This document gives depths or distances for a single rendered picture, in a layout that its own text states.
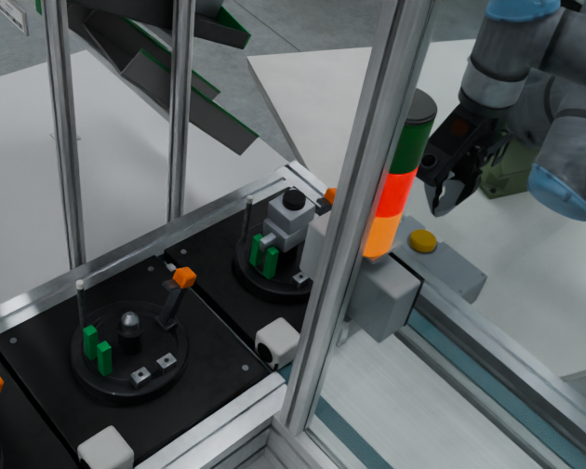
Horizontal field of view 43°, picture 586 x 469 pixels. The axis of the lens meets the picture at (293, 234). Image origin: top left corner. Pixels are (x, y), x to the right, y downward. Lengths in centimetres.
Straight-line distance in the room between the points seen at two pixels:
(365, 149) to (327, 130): 90
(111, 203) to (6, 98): 35
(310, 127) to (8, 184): 57
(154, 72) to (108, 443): 47
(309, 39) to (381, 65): 291
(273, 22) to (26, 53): 109
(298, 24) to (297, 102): 202
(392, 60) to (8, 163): 94
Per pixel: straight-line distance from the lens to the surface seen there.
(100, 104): 149
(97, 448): 86
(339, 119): 153
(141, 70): 100
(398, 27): 53
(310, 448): 91
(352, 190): 63
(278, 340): 95
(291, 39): 344
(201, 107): 109
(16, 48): 326
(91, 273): 105
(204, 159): 137
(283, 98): 155
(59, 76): 88
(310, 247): 75
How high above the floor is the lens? 175
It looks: 45 degrees down
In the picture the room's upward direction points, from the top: 12 degrees clockwise
